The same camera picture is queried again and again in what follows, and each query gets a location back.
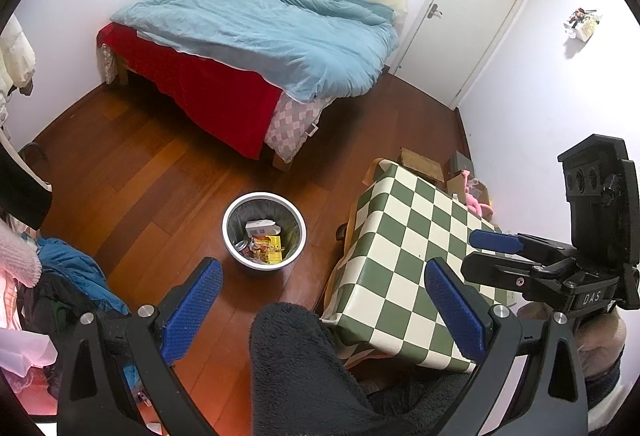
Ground pink plush toy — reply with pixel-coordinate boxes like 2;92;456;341
462;170;496;219

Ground white door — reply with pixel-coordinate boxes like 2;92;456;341
387;0;533;111

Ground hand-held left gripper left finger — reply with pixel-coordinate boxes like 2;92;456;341
56;257;223;436

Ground flat cardboard box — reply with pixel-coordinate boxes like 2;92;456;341
398;147;446;184

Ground light blue duvet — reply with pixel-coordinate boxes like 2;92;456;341
110;0;400;104

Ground pink and white clothes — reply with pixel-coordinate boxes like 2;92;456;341
0;286;61;417

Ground pink fuzzy garment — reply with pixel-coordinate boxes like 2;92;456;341
0;216;43;289

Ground person's right forearm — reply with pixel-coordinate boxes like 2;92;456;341
517;303;628;412

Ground person's dark fleece leg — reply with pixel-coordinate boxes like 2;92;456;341
248;302;481;436

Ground white puffy jacket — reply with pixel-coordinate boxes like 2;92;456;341
0;13;37;94

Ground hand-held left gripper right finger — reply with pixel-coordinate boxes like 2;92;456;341
424;257;591;436

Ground red bed sheet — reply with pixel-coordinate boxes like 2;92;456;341
96;22;285;160

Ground round metal trash bin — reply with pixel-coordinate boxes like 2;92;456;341
221;191;307;273

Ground black garment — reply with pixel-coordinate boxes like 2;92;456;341
0;151;53;231

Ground open cardboard box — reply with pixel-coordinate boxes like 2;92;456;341
446;171;493;217

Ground blue garment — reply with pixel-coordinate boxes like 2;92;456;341
37;236;131;317

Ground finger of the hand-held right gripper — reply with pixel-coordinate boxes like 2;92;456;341
460;253;576;301
469;230;576;264

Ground grey box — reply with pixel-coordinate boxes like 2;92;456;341
448;151;475;174

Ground green checkered tablecloth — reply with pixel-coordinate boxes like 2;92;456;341
320;159;506;374

